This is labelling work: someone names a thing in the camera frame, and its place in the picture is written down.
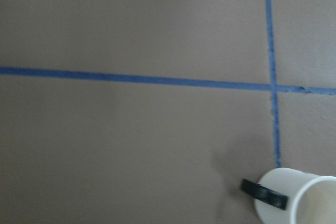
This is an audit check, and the white smiley face mug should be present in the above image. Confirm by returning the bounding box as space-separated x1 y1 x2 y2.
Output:
240 168 335 224

